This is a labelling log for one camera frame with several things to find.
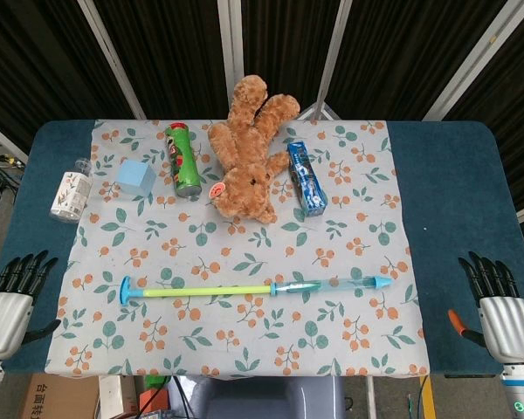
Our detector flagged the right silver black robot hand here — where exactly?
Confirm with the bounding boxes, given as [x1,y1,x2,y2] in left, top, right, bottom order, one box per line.
[447,251,524,364]

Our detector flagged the floral print tablecloth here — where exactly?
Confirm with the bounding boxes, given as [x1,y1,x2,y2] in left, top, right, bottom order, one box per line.
[45,118,430,379]

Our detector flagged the brown cardboard box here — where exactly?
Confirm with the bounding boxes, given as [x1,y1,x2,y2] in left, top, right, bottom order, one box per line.
[24,373,101,419]

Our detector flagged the teal table cover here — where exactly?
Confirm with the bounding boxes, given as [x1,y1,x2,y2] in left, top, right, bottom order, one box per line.
[2,120,524,379]

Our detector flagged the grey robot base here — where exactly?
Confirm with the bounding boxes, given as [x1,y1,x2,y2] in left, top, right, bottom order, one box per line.
[196,374,346,419]

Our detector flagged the green plastic object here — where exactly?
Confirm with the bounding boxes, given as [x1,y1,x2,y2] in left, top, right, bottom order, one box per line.
[142,374,170,390]

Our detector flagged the white frame post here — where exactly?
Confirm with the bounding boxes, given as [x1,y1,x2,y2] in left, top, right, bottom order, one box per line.
[422,0,524,122]
[217,0,245,88]
[77,0,146,120]
[312,0,355,120]

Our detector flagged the light blue foam cube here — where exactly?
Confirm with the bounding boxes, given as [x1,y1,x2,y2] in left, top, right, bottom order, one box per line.
[115,159,157,194]

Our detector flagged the orange small box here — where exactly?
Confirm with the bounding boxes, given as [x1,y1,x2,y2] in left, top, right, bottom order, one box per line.
[138,388,168,414]

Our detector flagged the brown plush teddy bear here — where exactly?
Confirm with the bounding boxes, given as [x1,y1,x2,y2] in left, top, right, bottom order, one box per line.
[207,74,301,225]

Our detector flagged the blue cardboard box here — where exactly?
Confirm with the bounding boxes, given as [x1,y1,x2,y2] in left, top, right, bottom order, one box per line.
[286,140,328,217]

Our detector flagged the clear plastic bottle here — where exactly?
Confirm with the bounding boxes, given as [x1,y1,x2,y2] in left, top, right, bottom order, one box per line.
[49,157,94,222]

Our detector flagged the green chip can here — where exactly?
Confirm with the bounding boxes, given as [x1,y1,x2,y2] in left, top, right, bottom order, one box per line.
[164,122,202,198]

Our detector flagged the blue yellow water pump toy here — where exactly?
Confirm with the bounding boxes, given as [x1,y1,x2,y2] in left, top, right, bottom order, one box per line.
[119,275,393,306]

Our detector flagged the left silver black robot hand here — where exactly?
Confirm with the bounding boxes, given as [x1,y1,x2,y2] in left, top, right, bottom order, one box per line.
[0,250,62,361]

